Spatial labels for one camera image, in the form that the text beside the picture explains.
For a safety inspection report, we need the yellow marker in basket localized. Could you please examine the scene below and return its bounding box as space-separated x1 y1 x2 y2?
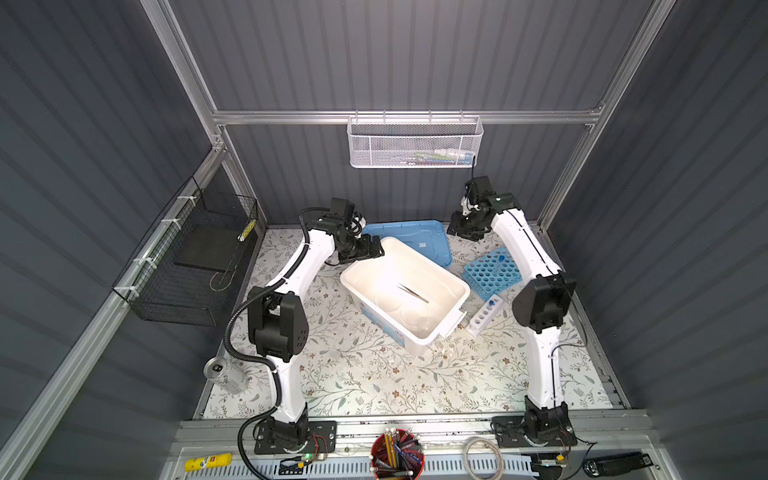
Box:
238 219 257 242

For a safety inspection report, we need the blue plastic bin lid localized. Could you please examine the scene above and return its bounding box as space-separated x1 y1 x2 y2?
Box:
363 220 453 268

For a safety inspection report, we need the yellow marker bottle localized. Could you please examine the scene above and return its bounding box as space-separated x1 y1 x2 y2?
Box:
184 453 233 472

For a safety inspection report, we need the metal can at edge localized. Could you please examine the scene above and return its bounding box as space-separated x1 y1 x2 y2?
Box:
203 356 247 395

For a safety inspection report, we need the black wire side basket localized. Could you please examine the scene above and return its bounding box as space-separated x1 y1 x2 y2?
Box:
113 180 259 327

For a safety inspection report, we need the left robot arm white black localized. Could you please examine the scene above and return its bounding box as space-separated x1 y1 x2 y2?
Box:
247 211 384 448

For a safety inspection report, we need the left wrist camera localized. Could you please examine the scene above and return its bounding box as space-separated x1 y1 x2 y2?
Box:
330 197 366 230

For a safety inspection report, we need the coiled white cable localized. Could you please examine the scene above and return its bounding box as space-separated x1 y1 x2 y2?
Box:
461 436 506 480

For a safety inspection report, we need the blue test tube rack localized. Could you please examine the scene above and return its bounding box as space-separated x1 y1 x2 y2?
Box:
461 247 522 300

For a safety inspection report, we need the black device on shelf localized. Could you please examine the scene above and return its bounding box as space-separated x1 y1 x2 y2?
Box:
582 452 654 478

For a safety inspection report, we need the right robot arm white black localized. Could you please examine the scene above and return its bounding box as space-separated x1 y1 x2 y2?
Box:
448 191 575 445

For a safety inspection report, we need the white test tube rack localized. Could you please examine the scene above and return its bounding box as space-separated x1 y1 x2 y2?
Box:
467 295 505 337

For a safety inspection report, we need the white plastic storage bin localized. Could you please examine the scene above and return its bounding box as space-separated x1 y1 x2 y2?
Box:
340 237 471 356

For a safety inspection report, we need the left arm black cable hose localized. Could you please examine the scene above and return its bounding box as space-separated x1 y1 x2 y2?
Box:
221 206 334 480

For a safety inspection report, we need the white wire wall basket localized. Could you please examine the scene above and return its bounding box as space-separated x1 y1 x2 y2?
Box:
346 115 484 169

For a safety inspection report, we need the red pencil cup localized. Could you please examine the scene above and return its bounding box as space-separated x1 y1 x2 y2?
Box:
369 428 426 480

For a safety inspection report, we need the clear petri dish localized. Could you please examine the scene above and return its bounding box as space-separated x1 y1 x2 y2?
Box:
400 300 431 329
374 286 405 312

